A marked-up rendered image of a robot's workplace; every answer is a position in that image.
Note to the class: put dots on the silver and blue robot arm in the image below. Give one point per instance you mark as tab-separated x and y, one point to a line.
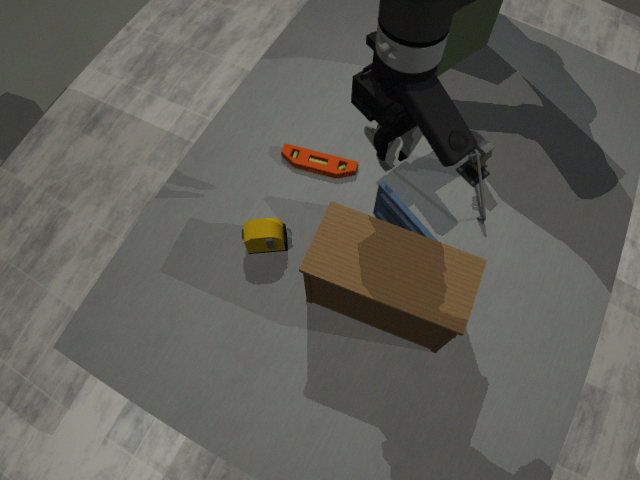
417	24

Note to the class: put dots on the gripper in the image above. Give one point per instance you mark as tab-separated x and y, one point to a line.
373	94

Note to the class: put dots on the orange torpedo level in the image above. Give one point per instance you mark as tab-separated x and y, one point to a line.
318	162

